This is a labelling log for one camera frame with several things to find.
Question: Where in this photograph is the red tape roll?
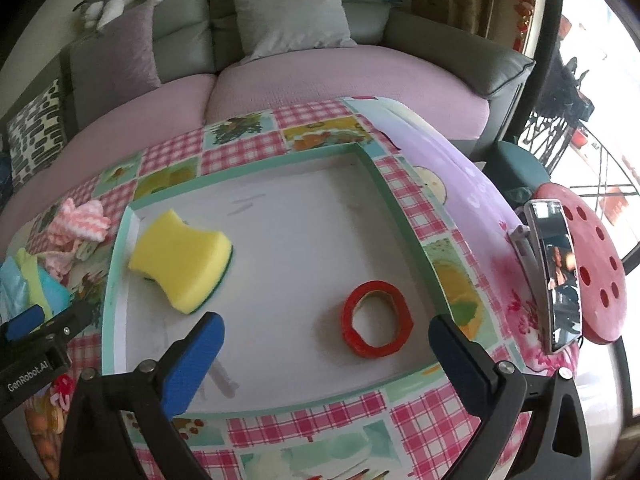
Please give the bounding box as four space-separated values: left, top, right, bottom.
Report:
340 280 413 359

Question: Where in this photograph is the teal white tray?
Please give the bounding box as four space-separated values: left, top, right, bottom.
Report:
102 144 448 416

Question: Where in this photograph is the yellow sponge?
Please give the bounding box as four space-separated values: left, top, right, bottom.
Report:
128 209 233 314

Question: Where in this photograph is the black white patterned cushion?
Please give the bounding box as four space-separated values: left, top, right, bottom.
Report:
6 79 66 191

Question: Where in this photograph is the red perforated stool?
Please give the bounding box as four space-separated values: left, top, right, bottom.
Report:
534 182 628 345

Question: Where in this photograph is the teal stool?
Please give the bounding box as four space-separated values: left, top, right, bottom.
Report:
483 141 551 208

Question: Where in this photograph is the light grey cushion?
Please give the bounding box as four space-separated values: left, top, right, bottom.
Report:
233 0 356 63

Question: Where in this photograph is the teal wipes pack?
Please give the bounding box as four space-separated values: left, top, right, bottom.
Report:
36 268 70 318

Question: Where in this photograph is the red pink pipe-cleaner toy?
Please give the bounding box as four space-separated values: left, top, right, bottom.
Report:
49 374 76 413

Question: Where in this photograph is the grey sofa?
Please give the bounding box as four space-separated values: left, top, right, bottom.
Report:
1 0 534 240

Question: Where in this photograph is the light green cloth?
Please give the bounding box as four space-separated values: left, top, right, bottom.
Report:
14 247 53 321

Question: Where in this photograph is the pink white striped towel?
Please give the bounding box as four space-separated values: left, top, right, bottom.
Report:
40 197 112 283

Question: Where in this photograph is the blue face mask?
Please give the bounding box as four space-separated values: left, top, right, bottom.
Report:
0 257 36 323

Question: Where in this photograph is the purple cushion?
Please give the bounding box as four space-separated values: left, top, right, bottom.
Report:
68 3 162 129

